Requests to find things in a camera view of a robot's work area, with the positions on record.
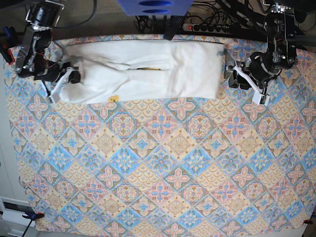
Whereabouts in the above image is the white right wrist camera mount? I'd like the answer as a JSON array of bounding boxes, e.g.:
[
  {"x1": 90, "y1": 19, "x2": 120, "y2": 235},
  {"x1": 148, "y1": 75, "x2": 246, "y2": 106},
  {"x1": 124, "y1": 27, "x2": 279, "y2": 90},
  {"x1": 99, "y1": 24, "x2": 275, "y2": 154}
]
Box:
[{"x1": 45, "y1": 69, "x2": 71, "y2": 105}]

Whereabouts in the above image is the orange black clamp left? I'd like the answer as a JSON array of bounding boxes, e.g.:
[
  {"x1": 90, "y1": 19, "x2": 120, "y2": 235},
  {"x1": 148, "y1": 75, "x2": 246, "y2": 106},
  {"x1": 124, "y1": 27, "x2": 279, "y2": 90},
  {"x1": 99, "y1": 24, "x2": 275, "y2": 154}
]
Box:
[{"x1": 22, "y1": 212, "x2": 44, "y2": 221}]

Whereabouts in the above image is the white power strip red switch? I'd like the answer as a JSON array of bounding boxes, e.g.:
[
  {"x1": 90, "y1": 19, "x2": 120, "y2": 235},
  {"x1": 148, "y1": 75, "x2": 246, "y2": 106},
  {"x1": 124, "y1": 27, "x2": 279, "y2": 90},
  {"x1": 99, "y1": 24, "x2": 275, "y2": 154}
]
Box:
[{"x1": 182, "y1": 23, "x2": 231, "y2": 34}]

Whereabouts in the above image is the blue plastic box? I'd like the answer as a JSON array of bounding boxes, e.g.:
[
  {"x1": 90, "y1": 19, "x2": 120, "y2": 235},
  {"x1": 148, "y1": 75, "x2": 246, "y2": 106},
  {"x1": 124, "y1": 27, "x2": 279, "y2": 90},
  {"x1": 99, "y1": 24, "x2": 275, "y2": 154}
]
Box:
[{"x1": 117, "y1": 0, "x2": 194, "y2": 16}]

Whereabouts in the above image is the white printed T-shirt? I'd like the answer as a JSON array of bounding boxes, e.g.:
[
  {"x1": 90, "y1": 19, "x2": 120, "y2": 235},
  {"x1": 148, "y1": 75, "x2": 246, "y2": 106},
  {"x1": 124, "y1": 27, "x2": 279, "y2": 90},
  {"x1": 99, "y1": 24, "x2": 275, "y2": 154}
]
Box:
[{"x1": 60, "y1": 39, "x2": 224, "y2": 104}]

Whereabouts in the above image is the patterned tile tablecloth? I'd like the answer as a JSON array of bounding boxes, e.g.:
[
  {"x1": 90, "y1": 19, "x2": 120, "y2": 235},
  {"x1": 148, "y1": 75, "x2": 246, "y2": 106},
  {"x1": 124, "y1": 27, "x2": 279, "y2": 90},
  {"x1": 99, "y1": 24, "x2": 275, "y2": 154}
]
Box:
[{"x1": 3, "y1": 50, "x2": 316, "y2": 237}]

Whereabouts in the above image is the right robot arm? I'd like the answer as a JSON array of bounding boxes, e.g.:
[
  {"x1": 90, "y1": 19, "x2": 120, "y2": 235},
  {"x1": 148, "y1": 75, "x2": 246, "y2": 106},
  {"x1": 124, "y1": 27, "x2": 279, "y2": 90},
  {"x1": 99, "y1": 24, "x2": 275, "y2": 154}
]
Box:
[{"x1": 15, "y1": 0, "x2": 72, "y2": 82}]

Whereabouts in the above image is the red black clamp top left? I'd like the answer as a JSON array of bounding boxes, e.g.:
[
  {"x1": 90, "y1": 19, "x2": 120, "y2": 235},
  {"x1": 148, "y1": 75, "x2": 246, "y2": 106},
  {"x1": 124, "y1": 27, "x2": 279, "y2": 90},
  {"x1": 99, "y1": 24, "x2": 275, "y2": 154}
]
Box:
[{"x1": 0, "y1": 26, "x2": 16, "y2": 65}]

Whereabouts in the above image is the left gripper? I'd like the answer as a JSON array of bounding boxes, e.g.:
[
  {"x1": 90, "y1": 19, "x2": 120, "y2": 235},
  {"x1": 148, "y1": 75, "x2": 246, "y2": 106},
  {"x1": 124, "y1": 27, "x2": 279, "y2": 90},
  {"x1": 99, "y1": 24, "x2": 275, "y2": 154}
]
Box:
[{"x1": 226, "y1": 61, "x2": 249, "y2": 90}]

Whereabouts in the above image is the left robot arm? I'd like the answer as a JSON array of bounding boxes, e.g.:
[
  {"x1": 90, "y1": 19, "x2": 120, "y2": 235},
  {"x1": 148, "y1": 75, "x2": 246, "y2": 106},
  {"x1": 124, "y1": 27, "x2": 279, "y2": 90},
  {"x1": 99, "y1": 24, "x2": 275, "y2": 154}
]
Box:
[{"x1": 227, "y1": 0, "x2": 297, "y2": 94}]

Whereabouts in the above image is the black remote-like device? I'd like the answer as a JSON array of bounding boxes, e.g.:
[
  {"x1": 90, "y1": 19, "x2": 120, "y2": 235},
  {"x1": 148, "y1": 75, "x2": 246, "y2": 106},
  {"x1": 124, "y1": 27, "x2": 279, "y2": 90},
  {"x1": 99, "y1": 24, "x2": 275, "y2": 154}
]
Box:
[{"x1": 163, "y1": 15, "x2": 185, "y2": 40}]

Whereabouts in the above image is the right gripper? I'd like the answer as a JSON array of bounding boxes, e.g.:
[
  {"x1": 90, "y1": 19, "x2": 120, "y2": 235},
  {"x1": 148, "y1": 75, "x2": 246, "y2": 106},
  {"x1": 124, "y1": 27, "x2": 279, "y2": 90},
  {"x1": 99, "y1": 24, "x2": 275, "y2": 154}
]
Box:
[{"x1": 59, "y1": 62, "x2": 81, "y2": 84}]

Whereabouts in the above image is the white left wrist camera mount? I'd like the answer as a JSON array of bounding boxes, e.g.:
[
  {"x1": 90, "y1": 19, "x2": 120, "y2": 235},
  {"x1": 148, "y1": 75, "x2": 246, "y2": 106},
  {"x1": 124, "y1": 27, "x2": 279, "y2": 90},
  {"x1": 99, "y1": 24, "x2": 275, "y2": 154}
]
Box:
[{"x1": 234, "y1": 65, "x2": 270, "y2": 106}]

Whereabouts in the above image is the orange clamp right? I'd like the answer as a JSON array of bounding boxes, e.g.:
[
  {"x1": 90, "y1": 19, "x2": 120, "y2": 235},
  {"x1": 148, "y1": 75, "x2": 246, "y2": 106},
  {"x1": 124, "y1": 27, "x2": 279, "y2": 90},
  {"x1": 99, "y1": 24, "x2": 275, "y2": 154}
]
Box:
[{"x1": 303, "y1": 220, "x2": 313, "y2": 225}]

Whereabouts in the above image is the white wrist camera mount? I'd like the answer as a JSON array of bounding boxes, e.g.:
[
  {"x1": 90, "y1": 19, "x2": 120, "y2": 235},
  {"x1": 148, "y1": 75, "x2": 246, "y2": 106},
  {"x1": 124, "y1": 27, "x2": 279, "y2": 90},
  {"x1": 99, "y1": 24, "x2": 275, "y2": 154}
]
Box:
[
  {"x1": 234, "y1": 65, "x2": 270, "y2": 106},
  {"x1": 45, "y1": 69, "x2": 71, "y2": 105}
]

